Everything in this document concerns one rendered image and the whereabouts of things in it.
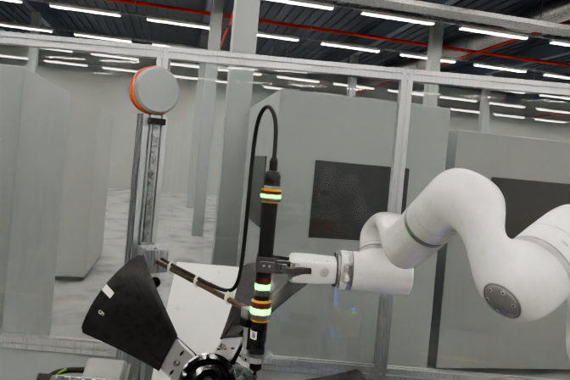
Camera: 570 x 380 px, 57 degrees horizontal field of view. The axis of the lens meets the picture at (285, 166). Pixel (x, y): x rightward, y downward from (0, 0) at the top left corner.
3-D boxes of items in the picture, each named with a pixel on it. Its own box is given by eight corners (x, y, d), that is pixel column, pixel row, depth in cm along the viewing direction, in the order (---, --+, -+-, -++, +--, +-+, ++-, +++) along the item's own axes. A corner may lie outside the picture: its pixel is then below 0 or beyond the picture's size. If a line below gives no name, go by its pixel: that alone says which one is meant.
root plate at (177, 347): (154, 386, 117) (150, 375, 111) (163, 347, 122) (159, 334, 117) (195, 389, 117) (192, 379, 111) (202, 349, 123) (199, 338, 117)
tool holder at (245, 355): (229, 351, 116) (232, 307, 116) (255, 347, 120) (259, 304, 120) (250, 366, 109) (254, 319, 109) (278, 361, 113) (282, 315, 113)
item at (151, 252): (133, 268, 167) (135, 242, 167) (153, 267, 171) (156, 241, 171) (145, 276, 158) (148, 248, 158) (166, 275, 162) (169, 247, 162)
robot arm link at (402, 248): (403, 161, 97) (352, 228, 123) (407, 241, 89) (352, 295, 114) (448, 170, 99) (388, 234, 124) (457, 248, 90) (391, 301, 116)
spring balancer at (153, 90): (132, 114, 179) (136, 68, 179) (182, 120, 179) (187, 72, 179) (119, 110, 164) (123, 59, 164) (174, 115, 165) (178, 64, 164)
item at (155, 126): (131, 310, 168) (148, 117, 168) (145, 309, 171) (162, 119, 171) (134, 313, 166) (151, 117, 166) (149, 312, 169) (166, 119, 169)
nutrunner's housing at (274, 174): (243, 367, 114) (261, 157, 114) (258, 365, 116) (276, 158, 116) (252, 374, 111) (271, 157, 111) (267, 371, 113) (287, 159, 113)
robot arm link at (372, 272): (354, 241, 113) (353, 282, 108) (414, 247, 113) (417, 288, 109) (347, 256, 120) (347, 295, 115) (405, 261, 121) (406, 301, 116)
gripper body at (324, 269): (341, 293, 109) (287, 287, 109) (336, 282, 119) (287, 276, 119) (344, 256, 109) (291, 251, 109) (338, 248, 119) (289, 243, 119)
